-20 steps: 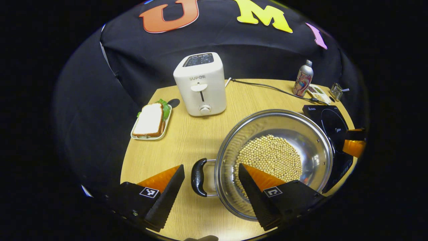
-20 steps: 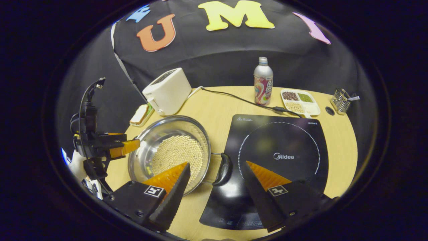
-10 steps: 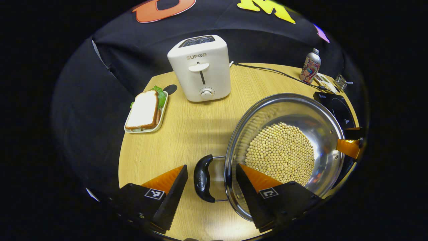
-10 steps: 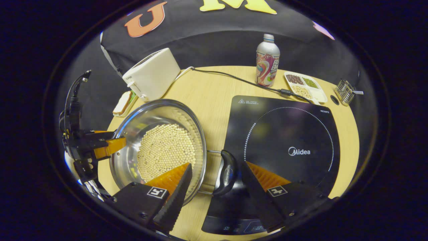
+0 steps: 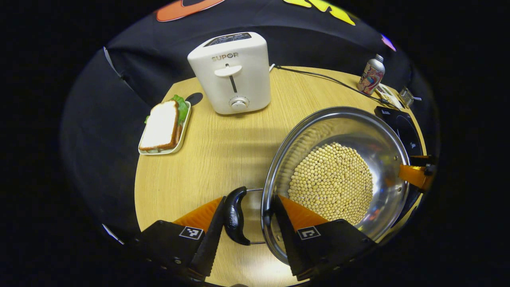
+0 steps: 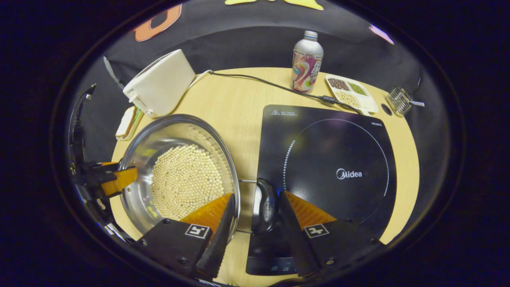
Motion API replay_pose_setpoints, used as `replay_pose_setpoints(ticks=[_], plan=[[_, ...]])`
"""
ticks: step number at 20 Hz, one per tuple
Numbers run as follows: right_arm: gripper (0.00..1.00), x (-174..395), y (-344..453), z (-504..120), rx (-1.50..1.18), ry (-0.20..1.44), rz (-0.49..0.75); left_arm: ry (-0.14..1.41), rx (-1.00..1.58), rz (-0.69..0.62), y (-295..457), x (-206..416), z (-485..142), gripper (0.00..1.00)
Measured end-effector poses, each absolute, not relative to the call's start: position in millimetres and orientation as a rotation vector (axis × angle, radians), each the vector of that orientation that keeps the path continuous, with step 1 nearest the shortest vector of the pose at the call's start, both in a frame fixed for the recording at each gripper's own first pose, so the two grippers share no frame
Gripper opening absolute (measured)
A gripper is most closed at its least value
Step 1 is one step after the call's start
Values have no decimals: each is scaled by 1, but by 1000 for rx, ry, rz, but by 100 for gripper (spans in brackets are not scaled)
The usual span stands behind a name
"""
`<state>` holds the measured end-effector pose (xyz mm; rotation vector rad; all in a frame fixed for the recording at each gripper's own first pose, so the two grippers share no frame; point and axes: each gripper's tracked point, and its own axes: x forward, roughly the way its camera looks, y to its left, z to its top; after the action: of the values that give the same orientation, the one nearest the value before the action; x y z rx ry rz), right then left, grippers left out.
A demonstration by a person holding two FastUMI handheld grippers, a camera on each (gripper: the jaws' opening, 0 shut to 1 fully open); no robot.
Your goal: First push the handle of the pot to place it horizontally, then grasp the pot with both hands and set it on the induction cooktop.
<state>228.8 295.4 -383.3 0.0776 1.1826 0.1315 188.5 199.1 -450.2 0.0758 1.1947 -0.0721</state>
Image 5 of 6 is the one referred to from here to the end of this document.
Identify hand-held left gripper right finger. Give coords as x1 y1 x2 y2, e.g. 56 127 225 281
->
272 194 377 281

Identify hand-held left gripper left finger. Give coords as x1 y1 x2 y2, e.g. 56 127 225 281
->
133 195 227 281

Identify black induction cooktop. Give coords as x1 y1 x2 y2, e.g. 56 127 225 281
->
374 106 428 228

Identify stainless steel pot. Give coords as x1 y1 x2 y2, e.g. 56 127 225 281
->
223 106 411 265

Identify pile of soybeans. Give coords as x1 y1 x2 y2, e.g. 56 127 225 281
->
288 142 374 226

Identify white divided bean dish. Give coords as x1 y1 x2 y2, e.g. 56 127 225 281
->
375 83 403 110

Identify silver drink bottle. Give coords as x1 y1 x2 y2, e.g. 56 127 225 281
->
357 54 386 95

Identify small pale green tray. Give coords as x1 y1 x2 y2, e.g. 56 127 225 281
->
138 100 192 155

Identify sandwich with lettuce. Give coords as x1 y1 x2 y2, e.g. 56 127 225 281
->
139 95 189 152

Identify white toaster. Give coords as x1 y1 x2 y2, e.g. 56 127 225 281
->
187 32 272 115

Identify metal wire holder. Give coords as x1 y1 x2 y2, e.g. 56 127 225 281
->
398 86 422 108

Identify black power cable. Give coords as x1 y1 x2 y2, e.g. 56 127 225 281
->
274 65 395 106

